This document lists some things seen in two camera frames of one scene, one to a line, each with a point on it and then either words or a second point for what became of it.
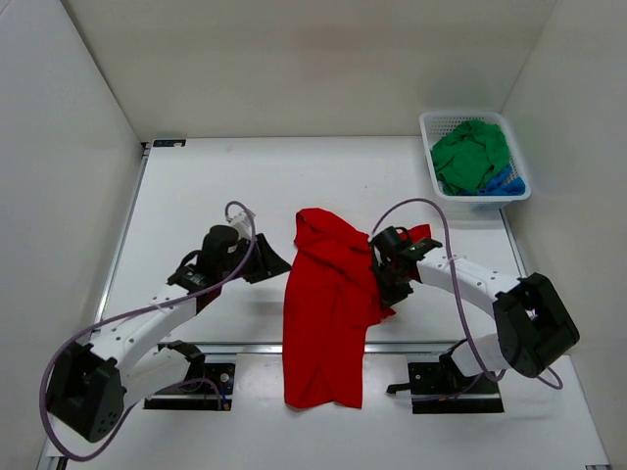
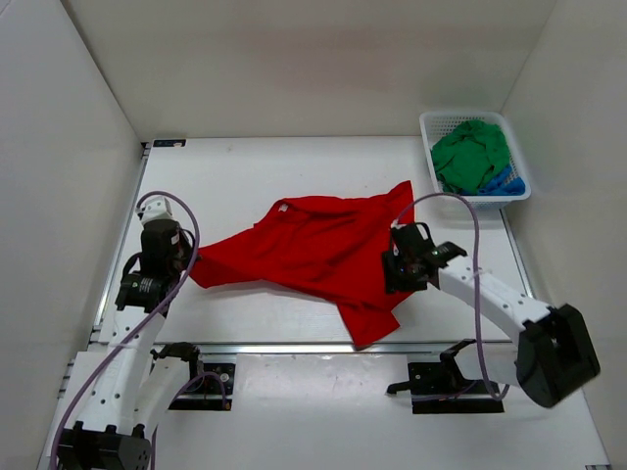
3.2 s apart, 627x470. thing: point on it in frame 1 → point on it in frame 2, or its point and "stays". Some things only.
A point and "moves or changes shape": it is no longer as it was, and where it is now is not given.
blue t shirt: x=498 y=186 stays
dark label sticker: x=169 y=143 stays
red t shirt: x=332 y=298 moves or changes shape
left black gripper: x=268 y=261 → x=191 y=246
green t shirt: x=465 y=159 stays
